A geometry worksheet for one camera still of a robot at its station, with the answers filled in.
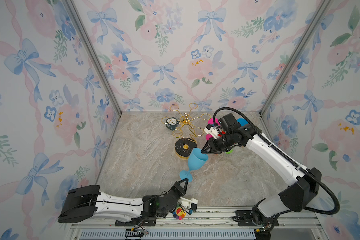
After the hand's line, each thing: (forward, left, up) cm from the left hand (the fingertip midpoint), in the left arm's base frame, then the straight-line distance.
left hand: (185, 175), depth 74 cm
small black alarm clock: (+42, +9, -9) cm, 44 cm away
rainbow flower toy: (-15, +2, -13) cm, 20 cm away
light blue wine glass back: (+3, -5, +12) cm, 13 cm away
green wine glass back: (+21, -30, -14) cm, 39 cm away
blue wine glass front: (+37, -38, -1) cm, 53 cm away
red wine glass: (+13, -17, +17) cm, 28 cm away
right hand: (+9, -9, +8) cm, 15 cm away
